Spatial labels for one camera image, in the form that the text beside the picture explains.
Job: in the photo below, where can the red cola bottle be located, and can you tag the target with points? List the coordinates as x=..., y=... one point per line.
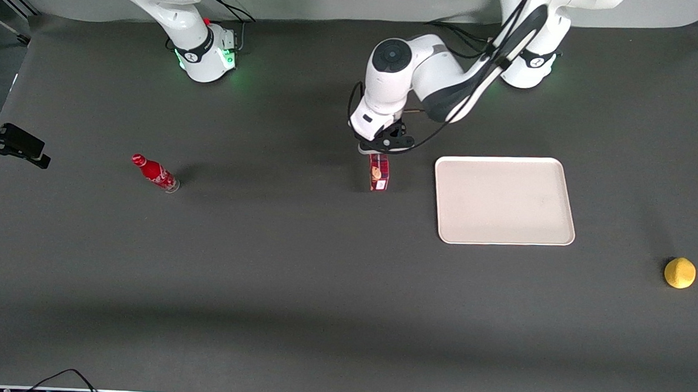
x=154, y=173

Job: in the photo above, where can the yellow lemon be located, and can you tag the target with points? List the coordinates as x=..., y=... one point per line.
x=679, y=273

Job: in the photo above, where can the white rectangular tray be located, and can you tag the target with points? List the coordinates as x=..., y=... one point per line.
x=505, y=200

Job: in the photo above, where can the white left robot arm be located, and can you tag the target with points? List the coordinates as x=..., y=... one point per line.
x=414, y=57

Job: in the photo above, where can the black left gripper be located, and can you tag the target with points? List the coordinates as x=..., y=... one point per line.
x=394, y=131

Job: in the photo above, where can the black clamp device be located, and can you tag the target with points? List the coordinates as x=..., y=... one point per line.
x=9, y=143

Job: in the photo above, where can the red cookie box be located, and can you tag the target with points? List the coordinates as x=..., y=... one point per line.
x=379, y=172

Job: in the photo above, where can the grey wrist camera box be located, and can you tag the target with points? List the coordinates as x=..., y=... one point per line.
x=367, y=149

